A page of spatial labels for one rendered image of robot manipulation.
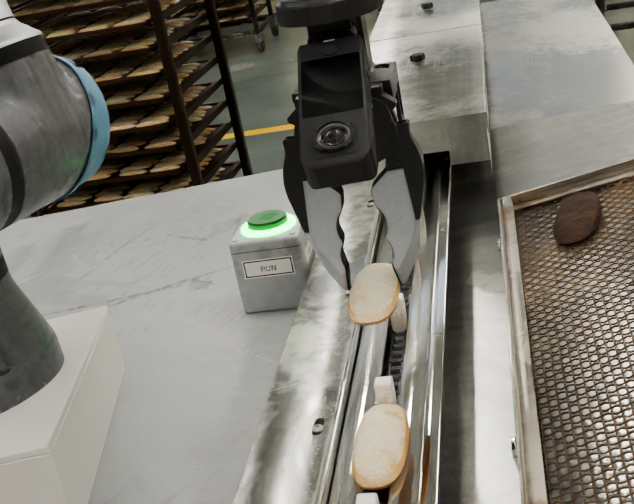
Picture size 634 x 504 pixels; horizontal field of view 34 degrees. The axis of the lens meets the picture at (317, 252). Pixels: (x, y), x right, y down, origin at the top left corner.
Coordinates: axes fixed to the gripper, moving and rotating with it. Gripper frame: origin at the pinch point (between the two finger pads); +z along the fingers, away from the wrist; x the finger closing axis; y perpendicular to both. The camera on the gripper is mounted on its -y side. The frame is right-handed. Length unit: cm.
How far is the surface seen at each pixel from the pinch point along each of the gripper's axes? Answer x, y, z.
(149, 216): 36, 54, 12
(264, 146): 96, 368, 93
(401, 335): -0.1, 9.3, 10.1
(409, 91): 1, 59, 2
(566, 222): -14.8, 12.6, 2.9
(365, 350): 2.3, 4.6, 8.7
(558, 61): -21, 106, 12
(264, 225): 12.9, 22.0, 3.3
